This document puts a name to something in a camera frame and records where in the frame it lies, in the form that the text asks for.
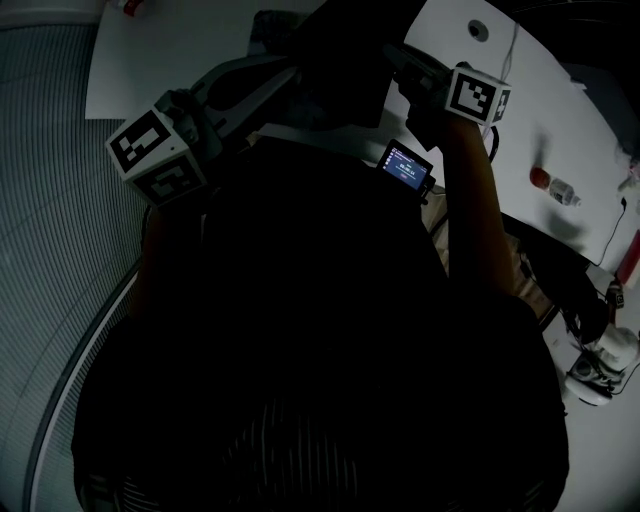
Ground thin white cable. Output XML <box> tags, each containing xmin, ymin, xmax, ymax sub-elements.
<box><xmin>502</xmin><ymin>19</ymin><xmax>521</xmax><ymax>81</ymax></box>

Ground grey curved floor strip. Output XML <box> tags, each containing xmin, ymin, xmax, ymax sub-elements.
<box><xmin>22</xmin><ymin>269</ymin><xmax>144</xmax><ymax>512</ymax></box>

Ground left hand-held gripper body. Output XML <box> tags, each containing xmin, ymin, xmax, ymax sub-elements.
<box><xmin>105</xmin><ymin>88</ymin><xmax>226</xmax><ymax>207</ymax></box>

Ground clear bottle with red label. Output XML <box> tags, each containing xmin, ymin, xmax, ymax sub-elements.
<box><xmin>529</xmin><ymin>167</ymin><xmax>584</xmax><ymax>207</ymax></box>

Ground thick black cable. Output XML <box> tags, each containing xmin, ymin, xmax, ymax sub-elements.
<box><xmin>482</xmin><ymin>123</ymin><xmax>502</xmax><ymax>164</ymax></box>

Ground white rounded machine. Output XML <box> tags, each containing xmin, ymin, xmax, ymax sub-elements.
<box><xmin>564</xmin><ymin>322</ymin><xmax>640</xmax><ymax>406</ymax></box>

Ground person's black shirt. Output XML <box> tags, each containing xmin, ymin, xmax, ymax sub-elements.
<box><xmin>69</xmin><ymin>134</ymin><xmax>571</xmax><ymax>512</ymax></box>

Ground white desk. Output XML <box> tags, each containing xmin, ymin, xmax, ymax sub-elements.
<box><xmin>249</xmin><ymin>0</ymin><xmax>640</xmax><ymax>271</ymax></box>
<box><xmin>84</xmin><ymin>0</ymin><xmax>301</xmax><ymax>121</ymax></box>

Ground thin black cable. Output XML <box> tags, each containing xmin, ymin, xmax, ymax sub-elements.
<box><xmin>597</xmin><ymin>196</ymin><xmax>630</xmax><ymax>267</ymax></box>

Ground person's right forearm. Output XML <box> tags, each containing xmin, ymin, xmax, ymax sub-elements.
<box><xmin>434</xmin><ymin>117</ymin><xmax>519</xmax><ymax>299</ymax></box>

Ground red cylinder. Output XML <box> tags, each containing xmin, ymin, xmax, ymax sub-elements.
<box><xmin>616</xmin><ymin>228</ymin><xmax>640</xmax><ymax>282</ymax></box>

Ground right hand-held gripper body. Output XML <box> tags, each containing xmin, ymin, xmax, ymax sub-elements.
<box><xmin>397</xmin><ymin>62</ymin><xmax>512</xmax><ymax>125</ymax></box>

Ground small black screen device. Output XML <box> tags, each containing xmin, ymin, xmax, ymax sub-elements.
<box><xmin>375</xmin><ymin>139</ymin><xmax>437</xmax><ymax>205</ymax></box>

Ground person's left forearm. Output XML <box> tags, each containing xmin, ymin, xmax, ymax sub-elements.
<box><xmin>127</xmin><ymin>202</ymin><xmax>201</xmax><ymax>321</ymax></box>

